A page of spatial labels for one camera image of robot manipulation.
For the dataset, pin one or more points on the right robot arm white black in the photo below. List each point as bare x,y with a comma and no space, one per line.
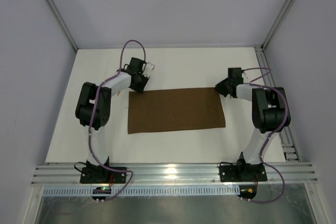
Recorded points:
259,142

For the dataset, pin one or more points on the left aluminium corner post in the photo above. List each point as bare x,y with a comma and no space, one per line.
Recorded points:
63,26

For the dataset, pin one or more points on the slotted grey cable duct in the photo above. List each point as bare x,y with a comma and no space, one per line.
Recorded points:
145,191

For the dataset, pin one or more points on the brown cloth napkin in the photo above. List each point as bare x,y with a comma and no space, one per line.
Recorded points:
175,110

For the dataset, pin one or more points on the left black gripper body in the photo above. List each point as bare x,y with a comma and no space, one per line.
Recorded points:
139,84

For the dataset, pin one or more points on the aluminium rail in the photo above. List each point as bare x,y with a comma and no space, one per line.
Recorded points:
168,174
272,114

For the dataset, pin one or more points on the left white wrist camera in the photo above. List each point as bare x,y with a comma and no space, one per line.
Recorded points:
149,67

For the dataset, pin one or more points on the left small controller board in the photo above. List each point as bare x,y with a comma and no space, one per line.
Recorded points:
101,194

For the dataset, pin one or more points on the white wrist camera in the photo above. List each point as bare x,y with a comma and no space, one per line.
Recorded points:
244,75
149,67

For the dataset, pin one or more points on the aluminium front rail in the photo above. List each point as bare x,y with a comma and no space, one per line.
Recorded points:
168,174

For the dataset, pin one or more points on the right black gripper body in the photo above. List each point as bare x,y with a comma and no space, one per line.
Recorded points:
223,87

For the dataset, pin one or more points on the aluminium right side rail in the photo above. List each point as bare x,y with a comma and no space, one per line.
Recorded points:
272,114

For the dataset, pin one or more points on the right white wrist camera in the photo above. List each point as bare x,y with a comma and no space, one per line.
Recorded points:
244,75

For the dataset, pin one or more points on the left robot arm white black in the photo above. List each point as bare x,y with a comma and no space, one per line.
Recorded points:
93,112

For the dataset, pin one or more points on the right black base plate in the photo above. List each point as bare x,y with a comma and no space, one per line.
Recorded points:
242,172

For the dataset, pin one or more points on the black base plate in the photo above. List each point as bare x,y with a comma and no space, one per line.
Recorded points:
242,172
99,175

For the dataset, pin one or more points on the small controller board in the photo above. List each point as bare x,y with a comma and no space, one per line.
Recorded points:
101,194
247,193

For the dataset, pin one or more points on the right small controller board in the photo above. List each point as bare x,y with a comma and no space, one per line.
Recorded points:
247,193

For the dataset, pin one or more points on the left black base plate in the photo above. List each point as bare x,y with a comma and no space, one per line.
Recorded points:
99,175

